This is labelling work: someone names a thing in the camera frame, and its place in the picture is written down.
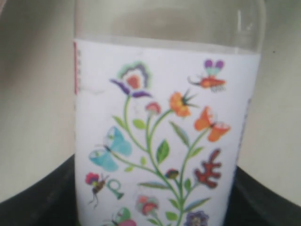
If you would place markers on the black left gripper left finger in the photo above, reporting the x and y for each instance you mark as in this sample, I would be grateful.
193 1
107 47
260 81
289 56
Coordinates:
49 202

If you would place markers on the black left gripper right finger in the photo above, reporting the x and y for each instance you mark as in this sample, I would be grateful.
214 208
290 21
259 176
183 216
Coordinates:
253 204

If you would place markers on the floral label clear bottle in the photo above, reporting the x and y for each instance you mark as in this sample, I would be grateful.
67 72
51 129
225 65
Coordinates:
162 94

